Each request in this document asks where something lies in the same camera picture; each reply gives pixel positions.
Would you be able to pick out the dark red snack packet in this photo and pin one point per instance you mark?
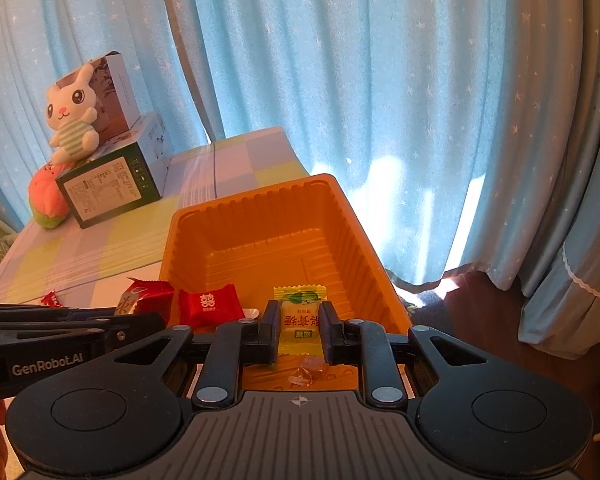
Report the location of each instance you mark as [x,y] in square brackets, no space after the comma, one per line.
[150,292]

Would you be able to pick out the small red candy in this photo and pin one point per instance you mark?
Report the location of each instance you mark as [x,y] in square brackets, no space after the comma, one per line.
[52,299]

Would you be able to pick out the yellow green candy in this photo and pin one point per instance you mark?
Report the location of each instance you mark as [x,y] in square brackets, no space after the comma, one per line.
[300,310]

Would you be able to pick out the white printed box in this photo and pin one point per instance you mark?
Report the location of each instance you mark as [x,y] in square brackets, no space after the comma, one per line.
[157,150]

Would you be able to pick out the white rabbit plush toy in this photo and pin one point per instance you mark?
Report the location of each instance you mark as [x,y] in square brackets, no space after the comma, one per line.
[75,130]

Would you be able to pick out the pink green star plush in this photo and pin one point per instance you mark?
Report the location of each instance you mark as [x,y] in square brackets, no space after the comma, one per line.
[47,200]

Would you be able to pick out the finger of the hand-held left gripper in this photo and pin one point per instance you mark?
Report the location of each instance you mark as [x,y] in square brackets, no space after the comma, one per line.
[30,312]
[130,325]

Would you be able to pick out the red pillow candy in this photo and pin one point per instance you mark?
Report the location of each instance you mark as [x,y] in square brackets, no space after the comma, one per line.
[207,305]

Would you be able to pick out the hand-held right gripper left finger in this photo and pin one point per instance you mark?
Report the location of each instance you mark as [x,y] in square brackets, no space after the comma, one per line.
[272,330]

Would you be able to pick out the grey curtain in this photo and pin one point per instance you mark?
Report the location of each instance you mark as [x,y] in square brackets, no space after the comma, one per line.
[580,260]

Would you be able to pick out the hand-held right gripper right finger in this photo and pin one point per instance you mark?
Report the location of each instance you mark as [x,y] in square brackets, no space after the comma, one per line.
[327,332]

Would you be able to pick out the orange plastic tray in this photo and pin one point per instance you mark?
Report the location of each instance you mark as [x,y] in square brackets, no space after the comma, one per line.
[280,240]

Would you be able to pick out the tall grey printed box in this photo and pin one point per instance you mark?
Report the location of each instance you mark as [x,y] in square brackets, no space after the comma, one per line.
[117,90]

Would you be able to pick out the green cardboard box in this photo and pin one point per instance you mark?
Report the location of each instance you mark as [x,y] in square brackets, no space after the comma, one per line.
[105,190]

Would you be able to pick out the blue star curtain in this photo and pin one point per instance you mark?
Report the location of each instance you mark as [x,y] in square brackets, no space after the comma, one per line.
[380,85]
[130,20]

